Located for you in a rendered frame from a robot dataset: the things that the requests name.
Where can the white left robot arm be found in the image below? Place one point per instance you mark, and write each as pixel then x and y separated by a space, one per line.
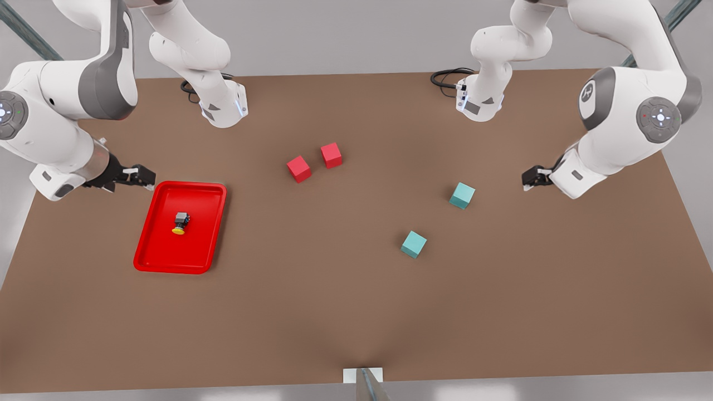
pixel 624 111

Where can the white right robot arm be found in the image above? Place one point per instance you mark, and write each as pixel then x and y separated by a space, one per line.
pixel 53 92

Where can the teal cube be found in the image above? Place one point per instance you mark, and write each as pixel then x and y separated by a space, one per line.
pixel 413 245
pixel 462 196

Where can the red plastic tray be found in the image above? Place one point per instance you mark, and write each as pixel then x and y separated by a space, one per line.
pixel 161 250

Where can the red cube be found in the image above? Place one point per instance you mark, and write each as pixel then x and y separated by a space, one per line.
pixel 299 169
pixel 331 155

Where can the small grey yellow button switch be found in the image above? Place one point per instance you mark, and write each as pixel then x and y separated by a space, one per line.
pixel 181 221

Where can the silver frame post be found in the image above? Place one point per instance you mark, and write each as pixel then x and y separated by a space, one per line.
pixel 677 16
pixel 372 390
pixel 28 33

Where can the white post foot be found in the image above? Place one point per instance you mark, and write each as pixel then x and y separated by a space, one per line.
pixel 349 375

